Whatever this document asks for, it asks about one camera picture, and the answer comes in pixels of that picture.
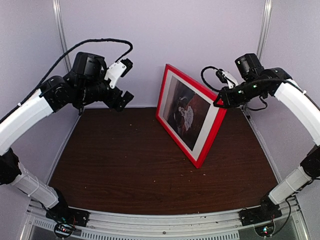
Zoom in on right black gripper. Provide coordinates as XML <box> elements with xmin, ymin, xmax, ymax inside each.
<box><xmin>214</xmin><ymin>77</ymin><xmax>267</xmax><ymax>108</ymax></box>

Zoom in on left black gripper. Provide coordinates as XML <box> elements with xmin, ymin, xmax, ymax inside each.
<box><xmin>76</xmin><ymin>69</ymin><xmax>134</xmax><ymax>112</ymax></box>

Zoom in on white photo mat board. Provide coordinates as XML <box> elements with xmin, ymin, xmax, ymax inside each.
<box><xmin>162</xmin><ymin>68</ymin><xmax>219</xmax><ymax>161</ymax></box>

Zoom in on clear acrylic sheet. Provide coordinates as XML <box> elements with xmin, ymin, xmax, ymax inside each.
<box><xmin>162</xmin><ymin>68</ymin><xmax>219</xmax><ymax>161</ymax></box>

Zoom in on canyon woman photo print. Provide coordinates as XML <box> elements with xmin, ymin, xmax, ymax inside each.
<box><xmin>163</xmin><ymin>76</ymin><xmax>211</xmax><ymax>151</ymax></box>

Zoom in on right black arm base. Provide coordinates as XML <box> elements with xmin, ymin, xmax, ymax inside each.
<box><xmin>238</xmin><ymin>195</ymin><xmax>283</xmax><ymax>226</ymax></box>

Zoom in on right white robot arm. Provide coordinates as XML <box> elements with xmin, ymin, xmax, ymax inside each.
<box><xmin>213</xmin><ymin>53</ymin><xmax>320</xmax><ymax>221</ymax></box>

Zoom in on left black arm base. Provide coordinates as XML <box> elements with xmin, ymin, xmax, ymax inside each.
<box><xmin>45</xmin><ymin>188</ymin><xmax>90</xmax><ymax>227</ymax></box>

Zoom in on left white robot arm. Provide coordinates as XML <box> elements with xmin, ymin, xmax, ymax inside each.
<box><xmin>0</xmin><ymin>52</ymin><xmax>134</xmax><ymax>222</ymax></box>

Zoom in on right circuit board with leds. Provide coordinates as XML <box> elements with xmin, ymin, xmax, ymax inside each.
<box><xmin>254</xmin><ymin>225</ymin><xmax>275</xmax><ymax>238</ymax></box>

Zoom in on circuit board with leds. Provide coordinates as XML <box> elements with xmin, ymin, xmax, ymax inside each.
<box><xmin>254</xmin><ymin>225</ymin><xmax>275</xmax><ymax>238</ymax></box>
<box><xmin>53</xmin><ymin>223</ymin><xmax>76</xmax><ymax>239</ymax></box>

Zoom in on left circuit board with leds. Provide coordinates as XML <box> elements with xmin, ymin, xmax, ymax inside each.
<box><xmin>53</xmin><ymin>223</ymin><xmax>76</xmax><ymax>239</ymax></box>

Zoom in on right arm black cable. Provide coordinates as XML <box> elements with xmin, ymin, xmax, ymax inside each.
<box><xmin>200</xmin><ymin>65</ymin><xmax>270</xmax><ymax>112</ymax></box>

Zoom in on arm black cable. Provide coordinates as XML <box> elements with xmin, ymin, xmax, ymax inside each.
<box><xmin>14</xmin><ymin>37</ymin><xmax>134</xmax><ymax>108</ymax></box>
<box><xmin>200</xmin><ymin>65</ymin><xmax>270</xmax><ymax>112</ymax></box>

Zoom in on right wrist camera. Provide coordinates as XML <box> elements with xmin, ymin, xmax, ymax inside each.
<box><xmin>215</xmin><ymin>69</ymin><xmax>239</xmax><ymax>89</ymax></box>

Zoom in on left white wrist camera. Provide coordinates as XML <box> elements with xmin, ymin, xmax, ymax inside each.
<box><xmin>104</xmin><ymin>58</ymin><xmax>133</xmax><ymax>89</ymax></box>

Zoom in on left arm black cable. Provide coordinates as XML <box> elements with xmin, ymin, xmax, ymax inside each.
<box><xmin>14</xmin><ymin>37</ymin><xmax>134</xmax><ymax>108</ymax></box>

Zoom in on left aluminium corner post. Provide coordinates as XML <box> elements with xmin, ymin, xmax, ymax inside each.
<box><xmin>51</xmin><ymin>0</ymin><xmax>72</xmax><ymax>72</ymax></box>

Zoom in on front aluminium rail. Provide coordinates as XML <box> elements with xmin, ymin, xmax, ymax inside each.
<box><xmin>19</xmin><ymin>192</ymin><xmax>312</xmax><ymax>240</ymax></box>

